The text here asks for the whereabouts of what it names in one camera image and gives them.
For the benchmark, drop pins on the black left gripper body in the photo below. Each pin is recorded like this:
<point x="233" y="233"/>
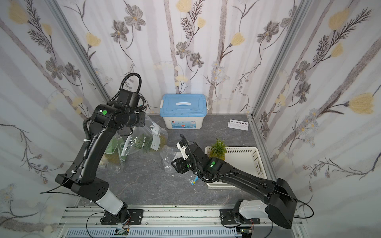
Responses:
<point x="140" y="119"/>

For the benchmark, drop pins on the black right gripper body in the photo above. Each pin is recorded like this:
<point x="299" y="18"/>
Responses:
<point x="176" y="165"/>

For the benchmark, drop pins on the white-zip bag with pineapple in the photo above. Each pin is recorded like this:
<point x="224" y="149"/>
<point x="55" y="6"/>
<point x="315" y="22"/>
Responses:
<point x="149" y="139"/>

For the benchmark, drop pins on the yellow toy pineapple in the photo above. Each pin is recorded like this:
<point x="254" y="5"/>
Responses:
<point x="218" y="150"/>

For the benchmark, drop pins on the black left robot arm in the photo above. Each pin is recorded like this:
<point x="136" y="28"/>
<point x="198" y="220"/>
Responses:
<point x="125" y="110"/>

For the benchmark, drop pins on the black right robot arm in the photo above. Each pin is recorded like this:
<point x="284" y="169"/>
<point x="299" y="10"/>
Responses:
<point x="278" y="196"/>

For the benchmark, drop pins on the green-zip bag with pineapple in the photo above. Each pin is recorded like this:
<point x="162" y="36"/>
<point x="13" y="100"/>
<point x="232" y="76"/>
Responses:
<point x="113" y="159"/>

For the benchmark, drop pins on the blue-lidded white storage box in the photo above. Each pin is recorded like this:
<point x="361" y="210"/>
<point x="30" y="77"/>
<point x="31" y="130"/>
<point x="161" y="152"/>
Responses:
<point x="183" y="111"/>

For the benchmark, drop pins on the white test tube rack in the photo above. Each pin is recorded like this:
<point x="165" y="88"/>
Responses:
<point x="239" y="125"/>

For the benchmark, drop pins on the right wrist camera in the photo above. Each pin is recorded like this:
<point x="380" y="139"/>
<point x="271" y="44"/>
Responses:
<point x="182" y="147"/>

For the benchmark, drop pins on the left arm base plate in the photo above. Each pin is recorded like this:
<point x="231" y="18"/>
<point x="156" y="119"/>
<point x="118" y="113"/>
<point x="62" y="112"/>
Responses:
<point x="131" y="216"/>

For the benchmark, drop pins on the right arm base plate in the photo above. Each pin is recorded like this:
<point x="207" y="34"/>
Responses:
<point x="229" y="217"/>

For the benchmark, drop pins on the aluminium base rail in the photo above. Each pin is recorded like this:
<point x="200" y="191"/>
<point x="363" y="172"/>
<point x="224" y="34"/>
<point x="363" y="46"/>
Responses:
<point x="174" y="221"/>

